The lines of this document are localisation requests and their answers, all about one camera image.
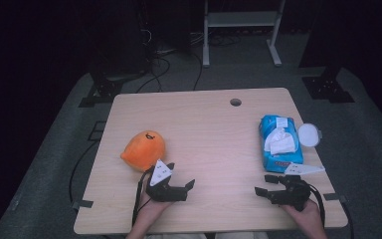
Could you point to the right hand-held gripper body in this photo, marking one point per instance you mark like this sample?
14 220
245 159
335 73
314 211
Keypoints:
293 194

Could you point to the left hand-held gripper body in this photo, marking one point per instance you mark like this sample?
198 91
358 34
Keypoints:
165 194

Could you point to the blue wet wipe pack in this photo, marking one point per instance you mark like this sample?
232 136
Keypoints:
278 163

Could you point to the orange plush toy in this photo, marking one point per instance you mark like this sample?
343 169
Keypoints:
142 149

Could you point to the white wet wipe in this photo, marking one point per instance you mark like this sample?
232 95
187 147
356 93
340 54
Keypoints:
280 142

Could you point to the person's left hand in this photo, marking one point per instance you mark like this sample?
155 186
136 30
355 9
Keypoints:
151 209

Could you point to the person's right hand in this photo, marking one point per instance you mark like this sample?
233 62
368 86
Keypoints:
308 215

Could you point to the grey tape strip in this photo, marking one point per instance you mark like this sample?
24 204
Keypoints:
334 197
83 203

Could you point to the black tape square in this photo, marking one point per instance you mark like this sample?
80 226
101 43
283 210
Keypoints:
96 131

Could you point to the black stand base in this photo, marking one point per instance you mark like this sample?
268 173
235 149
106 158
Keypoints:
104 89
326 88

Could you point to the white metal stand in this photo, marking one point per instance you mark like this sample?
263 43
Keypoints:
242 19

